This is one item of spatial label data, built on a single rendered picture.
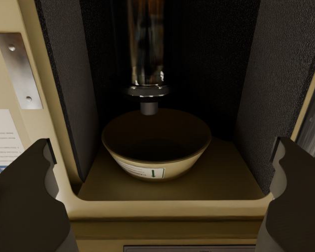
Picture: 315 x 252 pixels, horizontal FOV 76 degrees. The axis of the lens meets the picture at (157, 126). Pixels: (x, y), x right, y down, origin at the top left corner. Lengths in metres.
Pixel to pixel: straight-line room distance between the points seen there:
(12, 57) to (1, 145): 0.73
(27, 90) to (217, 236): 0.28
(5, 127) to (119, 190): 0.64
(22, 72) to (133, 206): 0.20
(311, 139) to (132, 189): 0.23
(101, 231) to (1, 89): 0.61
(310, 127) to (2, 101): 0.81
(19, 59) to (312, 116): 0.29
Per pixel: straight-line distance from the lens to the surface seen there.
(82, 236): 0.32
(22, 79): 0.23
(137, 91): 0.25
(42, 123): 0.25
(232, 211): 0.32
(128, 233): 0.31
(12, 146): 0.92
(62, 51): 0.26
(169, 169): 0.28
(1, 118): 0.87
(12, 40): 0.23
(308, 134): 0.27
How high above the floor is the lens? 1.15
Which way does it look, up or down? 29 degrees up
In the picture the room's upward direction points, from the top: 180 degrees clockwise
